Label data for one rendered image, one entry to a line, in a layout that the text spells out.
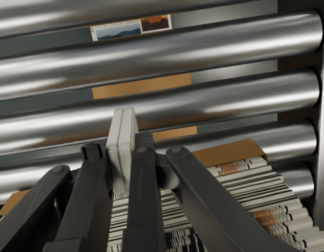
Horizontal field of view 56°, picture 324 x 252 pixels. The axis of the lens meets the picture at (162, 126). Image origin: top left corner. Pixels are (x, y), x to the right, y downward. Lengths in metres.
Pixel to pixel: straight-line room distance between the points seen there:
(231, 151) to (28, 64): 0.23
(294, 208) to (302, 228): 0.02
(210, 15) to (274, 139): 0.81
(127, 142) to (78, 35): 0.99
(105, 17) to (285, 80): 0.21
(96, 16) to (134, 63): 0.06
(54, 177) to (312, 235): 0.18
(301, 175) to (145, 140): 0.28
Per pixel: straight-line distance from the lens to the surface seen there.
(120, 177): 0.18
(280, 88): 0.37
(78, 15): 0.33
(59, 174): 0.16
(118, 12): 0.32
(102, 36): 1.12
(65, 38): 1.15
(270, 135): 0.39
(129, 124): 0.20
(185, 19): 1.13
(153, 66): 0.32
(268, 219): 0.26
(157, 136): 1.22
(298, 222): 0.26
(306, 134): 0.40
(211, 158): 0.33
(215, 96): 0.35
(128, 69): 0.33
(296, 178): 0.43
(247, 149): 0.34
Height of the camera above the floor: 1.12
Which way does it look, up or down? 68 degrees down
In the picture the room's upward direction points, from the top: 170 degrees clockwise
